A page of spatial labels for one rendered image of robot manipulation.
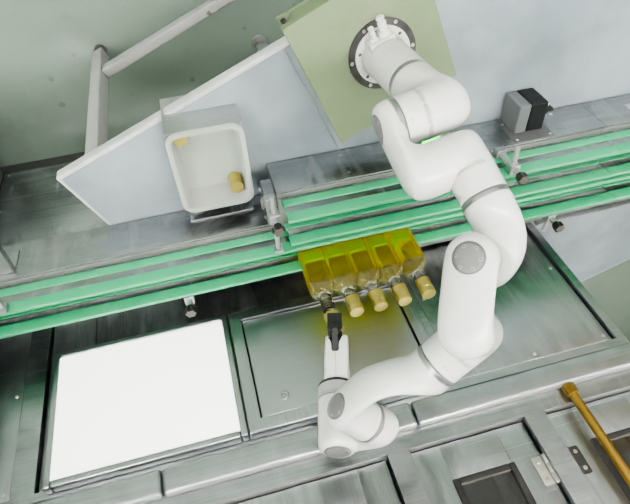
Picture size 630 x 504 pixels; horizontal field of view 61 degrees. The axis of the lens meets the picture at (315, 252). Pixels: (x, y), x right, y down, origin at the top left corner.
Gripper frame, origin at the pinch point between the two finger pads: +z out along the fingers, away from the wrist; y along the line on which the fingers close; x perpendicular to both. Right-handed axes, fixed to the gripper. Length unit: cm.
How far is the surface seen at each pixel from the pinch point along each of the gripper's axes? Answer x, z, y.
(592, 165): -71, 47, 6
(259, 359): 18.4, 0.1, -12.8
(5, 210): 107, 61, -15
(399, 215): -17.0, 29.2, 6.1
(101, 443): 51, -20, -12
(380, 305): -10.5, 5.3, 0.4
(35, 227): 94, 52, -15
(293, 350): 10.2, 2.5, -12.8
